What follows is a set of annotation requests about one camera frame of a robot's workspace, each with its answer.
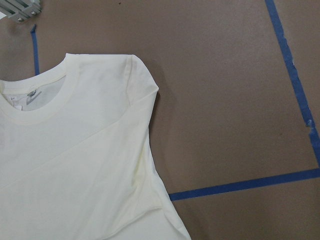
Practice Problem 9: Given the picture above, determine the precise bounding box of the cream long sleeve cat shirt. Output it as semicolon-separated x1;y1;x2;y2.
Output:
0;54;190;240

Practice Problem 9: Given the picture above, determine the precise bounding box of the aluminium frame post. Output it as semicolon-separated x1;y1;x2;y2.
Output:
0;0;42;23

